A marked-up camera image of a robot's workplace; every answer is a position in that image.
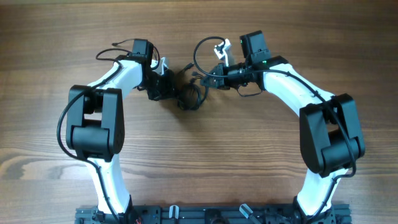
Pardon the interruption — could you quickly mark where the black thin cable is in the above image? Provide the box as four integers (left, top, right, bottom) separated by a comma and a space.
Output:
111, 38, 210, 111

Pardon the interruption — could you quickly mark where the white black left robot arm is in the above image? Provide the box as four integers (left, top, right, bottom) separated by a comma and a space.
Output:
57, 39, 175, 223

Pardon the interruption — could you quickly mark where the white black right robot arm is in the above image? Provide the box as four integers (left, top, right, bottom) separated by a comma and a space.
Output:
200, 30, 365, 223

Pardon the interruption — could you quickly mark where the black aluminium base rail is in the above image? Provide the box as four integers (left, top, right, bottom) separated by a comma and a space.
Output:
74, 203, 352, 224

